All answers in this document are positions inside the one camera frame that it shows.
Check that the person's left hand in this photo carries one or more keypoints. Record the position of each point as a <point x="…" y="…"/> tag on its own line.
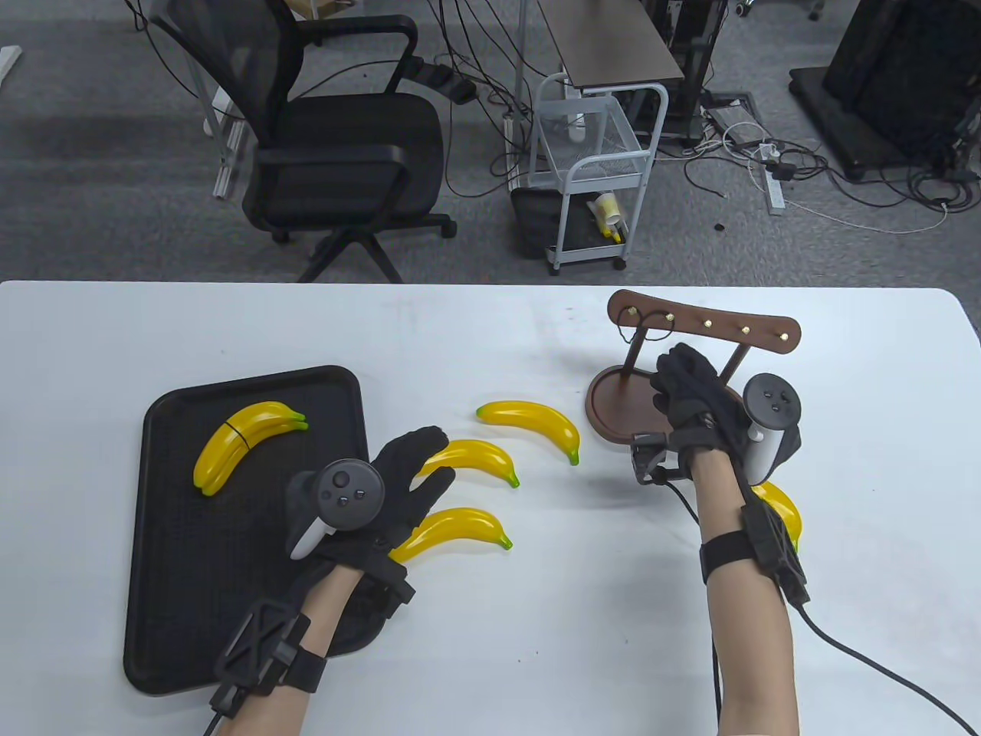
<point x="402" y="468"/>

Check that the person's right hand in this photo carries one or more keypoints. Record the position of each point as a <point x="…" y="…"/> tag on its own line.
<point x="697" y="399"/>

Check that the black elastic band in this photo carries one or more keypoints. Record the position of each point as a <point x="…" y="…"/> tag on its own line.
<point x="237" y="435"/>
<point x="674" y="325"/>

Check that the yellow plastic banana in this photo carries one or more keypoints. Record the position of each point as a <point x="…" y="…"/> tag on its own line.
<point x="460" y="529"/>
<point x="536" y="418"/>
<point x="276" y="429"/>
<point x="479" y="456"/>
<point x="785" y="510"/>
<point x="270" y="412"/>

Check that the person's right forearm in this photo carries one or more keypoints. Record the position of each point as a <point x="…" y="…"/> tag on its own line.
<point x="720" y="498"/>

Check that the grey black handheld controller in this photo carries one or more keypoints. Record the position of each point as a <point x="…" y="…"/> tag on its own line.
<point x="350" y="491"/>
<point x="772" y="399"/>

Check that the brown wooden hook stand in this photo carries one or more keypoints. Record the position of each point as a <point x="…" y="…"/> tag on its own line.
<point x="621" y="406"/>

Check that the black wrist tracker module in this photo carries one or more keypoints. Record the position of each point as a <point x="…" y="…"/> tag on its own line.
<point x="774" y="544"/>
<point x="260" y="652"/>

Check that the small yellow bottle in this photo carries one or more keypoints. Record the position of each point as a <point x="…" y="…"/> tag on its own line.
<point x="613" y="230"/>

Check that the white yellow paper cup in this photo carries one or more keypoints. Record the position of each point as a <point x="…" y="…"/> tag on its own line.
<point x="605" y="207"/>

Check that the white power strip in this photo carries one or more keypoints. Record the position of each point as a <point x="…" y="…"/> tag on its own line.
<point x="507" y="153"/>
<point x="775" y="195"/>

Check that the black plastic tray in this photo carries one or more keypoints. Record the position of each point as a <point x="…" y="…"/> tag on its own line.
<point x="207" y="575"/>

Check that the black floor bin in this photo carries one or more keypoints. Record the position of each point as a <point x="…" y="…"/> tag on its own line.
<point x="533" y="222"/>

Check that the grey floor socket plate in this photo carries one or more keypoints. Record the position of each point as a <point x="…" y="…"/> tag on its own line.
<point x="732" y="123"/>

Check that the white bottle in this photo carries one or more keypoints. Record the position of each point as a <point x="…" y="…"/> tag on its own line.
<point x="576" y="132"/>

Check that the black mesh office chair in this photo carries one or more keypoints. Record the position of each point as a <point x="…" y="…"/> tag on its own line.
<point x="352" y="146"/>

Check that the dark grey side desk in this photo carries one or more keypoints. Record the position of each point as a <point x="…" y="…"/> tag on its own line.
<point x="613" y="38"/>

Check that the black equipment stand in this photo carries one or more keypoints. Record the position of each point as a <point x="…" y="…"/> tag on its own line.
<point x="897" y="77"/>

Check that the black power adapter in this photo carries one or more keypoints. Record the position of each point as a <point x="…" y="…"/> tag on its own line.
<point x="462" y="90"/>

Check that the brown cardboard box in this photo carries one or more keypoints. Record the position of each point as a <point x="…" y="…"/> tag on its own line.
<point x="318" y="8"/>

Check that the white table leg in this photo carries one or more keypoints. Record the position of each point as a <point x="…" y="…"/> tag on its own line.
<point x="8" y="65"/>

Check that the black desk frame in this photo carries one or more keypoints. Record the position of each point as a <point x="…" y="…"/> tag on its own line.
<point x="693" y="61"/>

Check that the aluminium frame bar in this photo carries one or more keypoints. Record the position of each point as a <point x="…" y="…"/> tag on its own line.
<point x="228" y="165"/>

